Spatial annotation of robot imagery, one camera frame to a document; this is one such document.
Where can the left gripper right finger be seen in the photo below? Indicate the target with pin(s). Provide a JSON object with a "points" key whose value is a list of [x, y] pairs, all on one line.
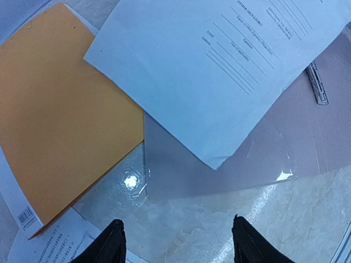
{"points": [[250, 246]]}

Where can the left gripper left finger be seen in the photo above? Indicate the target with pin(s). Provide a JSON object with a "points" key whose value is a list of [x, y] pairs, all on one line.
{"points": [[108, 247]]}

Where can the remaining white paper stack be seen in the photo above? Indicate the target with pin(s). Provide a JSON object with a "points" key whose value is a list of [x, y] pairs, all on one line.
{"points": [[62, 242]]}

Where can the translucent grey plastic sheet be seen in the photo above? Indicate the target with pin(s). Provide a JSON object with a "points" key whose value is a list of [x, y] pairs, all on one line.
{"points": [[296, 138]]}

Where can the orange file folder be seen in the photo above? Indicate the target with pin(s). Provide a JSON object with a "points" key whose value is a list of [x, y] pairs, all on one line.
{"points": [[63, 123]]}

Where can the white printed paper sheets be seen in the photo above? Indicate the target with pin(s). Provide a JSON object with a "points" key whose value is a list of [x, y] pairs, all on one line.
{"points": [[208, 71]]}

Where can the metal clip in grey folder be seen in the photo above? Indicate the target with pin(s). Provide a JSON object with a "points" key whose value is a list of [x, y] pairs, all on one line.
{"points": [[317, 84]]}

